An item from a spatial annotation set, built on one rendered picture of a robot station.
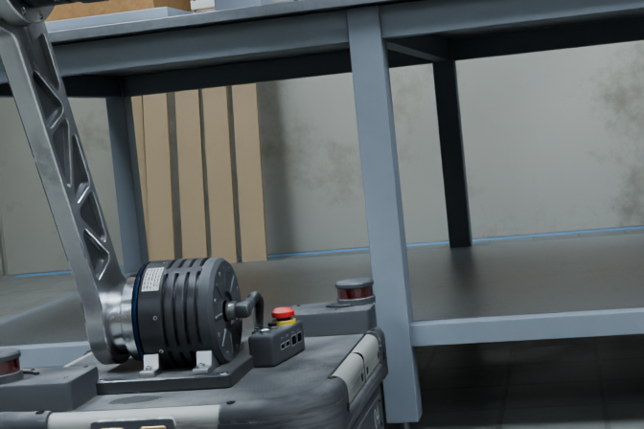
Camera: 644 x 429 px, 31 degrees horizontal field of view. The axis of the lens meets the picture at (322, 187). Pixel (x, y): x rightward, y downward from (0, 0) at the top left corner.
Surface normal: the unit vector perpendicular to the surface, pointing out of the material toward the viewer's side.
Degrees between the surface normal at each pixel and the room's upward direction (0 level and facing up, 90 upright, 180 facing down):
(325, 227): 90
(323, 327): 90
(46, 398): 90
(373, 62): 90
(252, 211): 81
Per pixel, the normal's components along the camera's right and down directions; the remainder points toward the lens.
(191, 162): -0.22, -0.11
